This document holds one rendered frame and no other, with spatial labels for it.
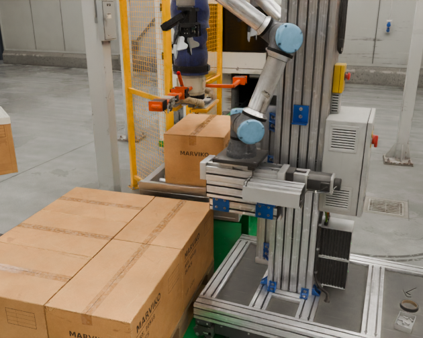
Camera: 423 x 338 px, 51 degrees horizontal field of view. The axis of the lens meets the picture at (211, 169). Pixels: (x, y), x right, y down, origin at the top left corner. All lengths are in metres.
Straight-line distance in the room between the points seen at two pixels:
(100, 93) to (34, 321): 2.18
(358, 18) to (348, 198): 9.29
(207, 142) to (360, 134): 1.07
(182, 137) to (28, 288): 1.31
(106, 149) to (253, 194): 2.14
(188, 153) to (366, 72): 8.70
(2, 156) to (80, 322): 1.68
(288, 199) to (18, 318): 1.29
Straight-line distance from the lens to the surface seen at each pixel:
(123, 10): 4.25
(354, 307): 2.62
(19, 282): 2.27
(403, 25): 11.32
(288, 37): 1.94
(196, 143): 2.87
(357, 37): 11.36
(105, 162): 4.00
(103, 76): 3.81
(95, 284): 2.15
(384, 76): 11.26
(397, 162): 5.58
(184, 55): 2.77
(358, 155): 2.18
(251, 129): 1.96
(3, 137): 3.36
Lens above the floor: 1.72
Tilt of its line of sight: 20 degrees down
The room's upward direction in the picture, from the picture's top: straight up
